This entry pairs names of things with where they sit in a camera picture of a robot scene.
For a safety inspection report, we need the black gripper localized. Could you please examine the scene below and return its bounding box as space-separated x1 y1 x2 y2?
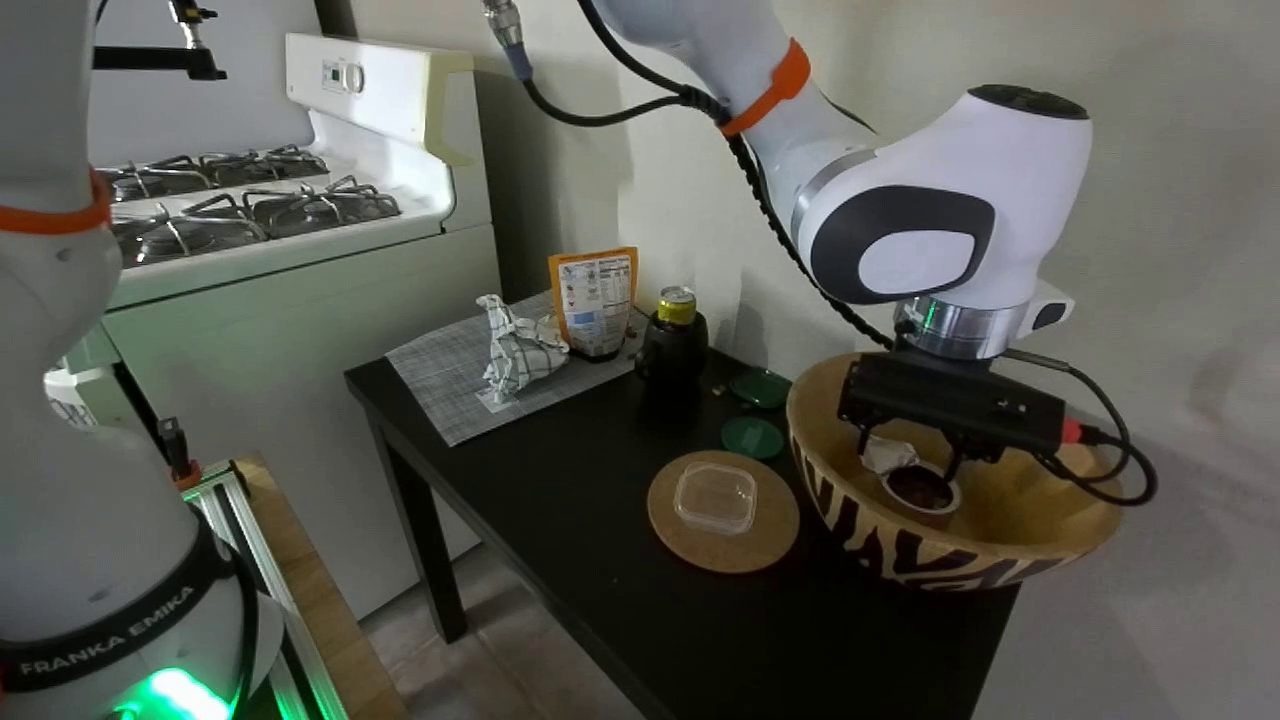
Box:
841 350 1070 459

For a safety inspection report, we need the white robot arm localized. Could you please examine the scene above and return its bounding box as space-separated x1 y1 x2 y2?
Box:
596 0 1091 459

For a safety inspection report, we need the zebra patterned wooden bowl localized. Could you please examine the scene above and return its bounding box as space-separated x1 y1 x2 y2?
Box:
783 354 1120 593

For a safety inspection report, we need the square green container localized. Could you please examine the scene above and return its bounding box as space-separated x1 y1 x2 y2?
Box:
727 366 788 413

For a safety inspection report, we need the round green lid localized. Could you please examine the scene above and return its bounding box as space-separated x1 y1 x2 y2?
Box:
721 416 783 459

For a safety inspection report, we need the clear plastic square lid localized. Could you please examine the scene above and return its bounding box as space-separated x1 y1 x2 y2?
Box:
674 462 755 537

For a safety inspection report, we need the round cork trivet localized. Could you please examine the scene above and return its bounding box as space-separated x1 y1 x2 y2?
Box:
650 453 802 576

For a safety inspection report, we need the dark jar with yellow lid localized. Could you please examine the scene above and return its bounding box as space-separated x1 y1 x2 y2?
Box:
637 285 709 396

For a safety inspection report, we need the black side table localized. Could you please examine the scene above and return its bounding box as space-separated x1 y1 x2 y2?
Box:
348 354 1016 720

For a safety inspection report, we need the orange snack pouch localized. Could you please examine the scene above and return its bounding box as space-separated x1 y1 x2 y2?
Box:
547 249 637 359

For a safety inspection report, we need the white checkered cloth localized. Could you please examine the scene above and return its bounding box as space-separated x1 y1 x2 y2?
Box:
476 292 570 413

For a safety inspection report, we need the grey woven placemat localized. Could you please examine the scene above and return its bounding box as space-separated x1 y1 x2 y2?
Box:
389 292 639 447

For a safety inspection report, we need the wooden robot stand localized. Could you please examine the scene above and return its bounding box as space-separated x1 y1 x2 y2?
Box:
186 459 408 720

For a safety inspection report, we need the white gas stove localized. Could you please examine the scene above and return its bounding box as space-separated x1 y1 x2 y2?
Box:
50 37 501 617

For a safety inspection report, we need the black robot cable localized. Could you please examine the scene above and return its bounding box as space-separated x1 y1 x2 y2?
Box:
486 0 1162 513

